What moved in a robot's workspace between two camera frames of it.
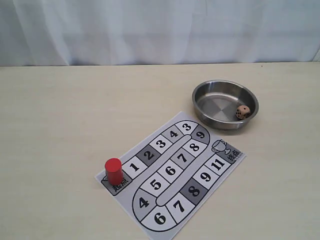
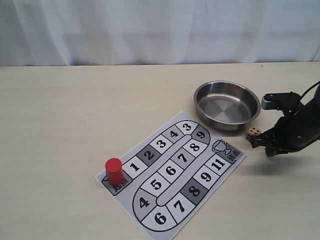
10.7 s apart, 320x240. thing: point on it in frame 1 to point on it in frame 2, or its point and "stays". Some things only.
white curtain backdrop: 49,33 stays
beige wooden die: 243,112 to 253,132
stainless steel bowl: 224,104 stays
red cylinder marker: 114,171 stays
